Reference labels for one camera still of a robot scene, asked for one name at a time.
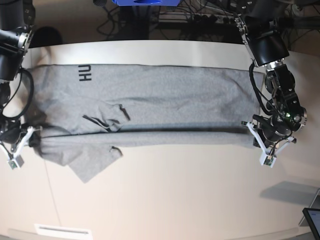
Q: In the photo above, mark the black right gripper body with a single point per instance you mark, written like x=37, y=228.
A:
x=11, y=132

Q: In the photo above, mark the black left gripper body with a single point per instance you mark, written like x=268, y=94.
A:
x=275, y=127

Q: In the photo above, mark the grey T-shirt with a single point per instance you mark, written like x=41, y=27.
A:
x=89, y=112

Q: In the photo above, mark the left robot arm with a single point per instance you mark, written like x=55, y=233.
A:
x=272, y=82

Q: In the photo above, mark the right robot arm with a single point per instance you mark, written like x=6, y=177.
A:
x=17, y=18

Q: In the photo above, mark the tablet screen corner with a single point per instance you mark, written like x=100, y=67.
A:
x=312, y=217

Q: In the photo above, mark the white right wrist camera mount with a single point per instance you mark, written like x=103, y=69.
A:
x=13, y=151

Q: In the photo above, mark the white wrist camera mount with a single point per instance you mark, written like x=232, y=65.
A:
x=13, y=151
x=270, y=149

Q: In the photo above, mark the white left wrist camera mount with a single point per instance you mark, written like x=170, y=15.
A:
x=270, y=149

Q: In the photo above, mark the blue plastic mount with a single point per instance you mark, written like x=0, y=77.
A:
x=126, y=3

